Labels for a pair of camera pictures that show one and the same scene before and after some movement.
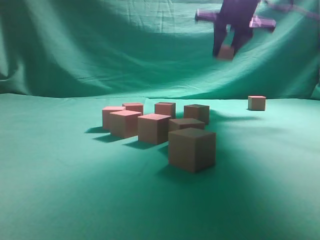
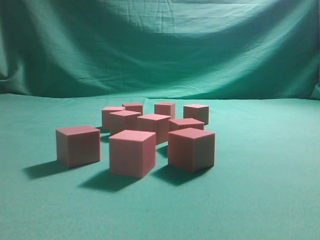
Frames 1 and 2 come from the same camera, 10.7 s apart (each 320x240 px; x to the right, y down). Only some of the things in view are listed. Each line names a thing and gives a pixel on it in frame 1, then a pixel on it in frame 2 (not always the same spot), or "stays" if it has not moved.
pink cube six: (192, 149) stays
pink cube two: (168, 108) stays
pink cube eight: (225, 53) → (132, 152)
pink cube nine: (256, 103) → (77, 146)
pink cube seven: (185, 123) stays
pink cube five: (153, 128) stays
